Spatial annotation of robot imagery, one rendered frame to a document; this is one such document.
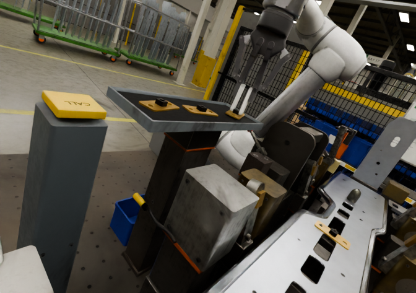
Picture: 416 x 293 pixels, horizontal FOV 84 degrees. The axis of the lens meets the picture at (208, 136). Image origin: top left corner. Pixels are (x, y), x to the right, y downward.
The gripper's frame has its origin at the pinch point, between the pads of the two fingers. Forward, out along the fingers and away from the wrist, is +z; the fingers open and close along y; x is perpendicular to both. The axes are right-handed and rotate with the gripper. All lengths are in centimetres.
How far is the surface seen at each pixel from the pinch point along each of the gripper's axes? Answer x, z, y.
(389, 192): 59, 19, 71
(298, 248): -14.6, 20.6, 24.7
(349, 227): 7.3, 20.7, 40.7
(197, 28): 629, -49, -292
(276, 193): -13.3, 12.6, 16.0
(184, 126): -23.8, 4.8, -3.7
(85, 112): -35.6, 4.8, -12.7
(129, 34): 994, 72, -785
